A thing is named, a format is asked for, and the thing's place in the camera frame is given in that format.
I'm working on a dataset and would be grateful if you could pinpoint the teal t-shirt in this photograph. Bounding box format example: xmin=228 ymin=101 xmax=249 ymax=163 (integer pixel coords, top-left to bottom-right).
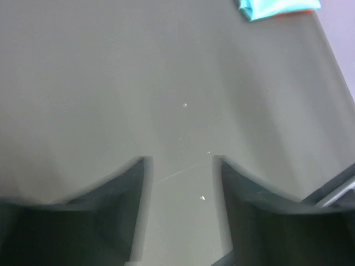
xmin=238 ymin=0 xmax=321 ymax=22

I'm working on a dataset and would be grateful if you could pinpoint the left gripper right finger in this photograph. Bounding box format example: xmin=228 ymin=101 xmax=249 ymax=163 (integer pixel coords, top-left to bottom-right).
xmin=214 ymin=156 xmax=354 ymax=265

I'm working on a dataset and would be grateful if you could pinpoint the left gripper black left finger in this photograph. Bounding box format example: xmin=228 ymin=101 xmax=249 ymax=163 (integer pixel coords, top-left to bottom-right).
xmin=1 ymin=156 xmax=153 ymax=265

